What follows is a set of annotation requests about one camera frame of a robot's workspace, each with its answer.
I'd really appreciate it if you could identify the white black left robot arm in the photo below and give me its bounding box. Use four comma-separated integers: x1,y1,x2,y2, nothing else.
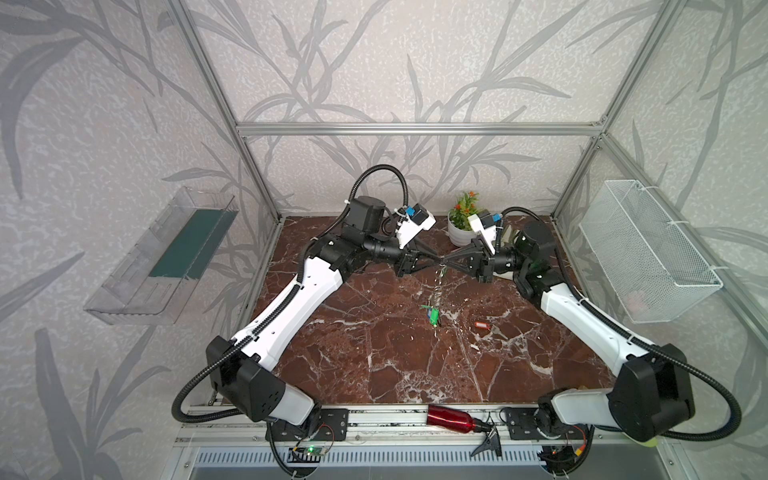
206,196,436,427

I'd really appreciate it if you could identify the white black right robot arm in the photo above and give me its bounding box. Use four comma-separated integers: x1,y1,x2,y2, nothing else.
444,220,695,442

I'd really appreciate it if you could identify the white flower pot with plant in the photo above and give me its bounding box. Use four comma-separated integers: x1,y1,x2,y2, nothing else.
448,191,479,247

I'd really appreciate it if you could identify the red spray bottle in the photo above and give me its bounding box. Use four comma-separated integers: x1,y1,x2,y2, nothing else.
426,404,493,434

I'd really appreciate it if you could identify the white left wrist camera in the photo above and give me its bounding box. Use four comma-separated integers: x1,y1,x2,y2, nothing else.
395,204,436,250

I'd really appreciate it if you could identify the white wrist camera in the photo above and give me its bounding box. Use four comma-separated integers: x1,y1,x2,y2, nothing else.
395,204,436,250
467,209,502,255

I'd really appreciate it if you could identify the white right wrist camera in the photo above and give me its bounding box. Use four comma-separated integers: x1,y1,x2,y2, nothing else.
467,209,502,255

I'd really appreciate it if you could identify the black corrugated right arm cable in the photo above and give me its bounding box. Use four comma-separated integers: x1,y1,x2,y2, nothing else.
496,206,743,443

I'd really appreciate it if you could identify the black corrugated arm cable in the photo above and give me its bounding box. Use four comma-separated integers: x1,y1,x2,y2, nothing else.
170,164,410,425
496,206,743,443

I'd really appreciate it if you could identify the white wire mesh basket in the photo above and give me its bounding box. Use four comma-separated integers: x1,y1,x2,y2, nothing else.
579,180,723,324

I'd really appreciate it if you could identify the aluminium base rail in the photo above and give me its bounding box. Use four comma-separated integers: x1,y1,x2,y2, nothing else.
172,403,577,466

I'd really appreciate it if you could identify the clear plastic wall shelf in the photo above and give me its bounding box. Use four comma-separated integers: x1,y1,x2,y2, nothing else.
84,187,239,326

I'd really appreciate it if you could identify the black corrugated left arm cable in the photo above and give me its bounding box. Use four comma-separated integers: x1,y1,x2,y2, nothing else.
170,164,410,425

